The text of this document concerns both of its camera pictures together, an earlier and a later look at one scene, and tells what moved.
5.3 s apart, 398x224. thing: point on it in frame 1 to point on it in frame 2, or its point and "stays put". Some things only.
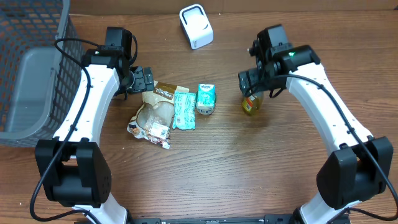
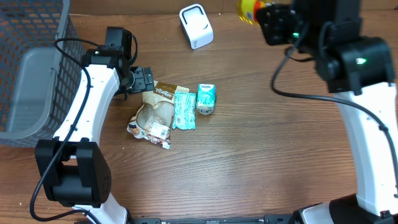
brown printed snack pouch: [153, 121] stays put
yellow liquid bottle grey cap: [252, 104] to [247, 9]
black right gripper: [253, 77] to [269, 25]
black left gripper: [139, 84] stays put
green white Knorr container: [206, 99] stays put
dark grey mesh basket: [38, 82] stays put
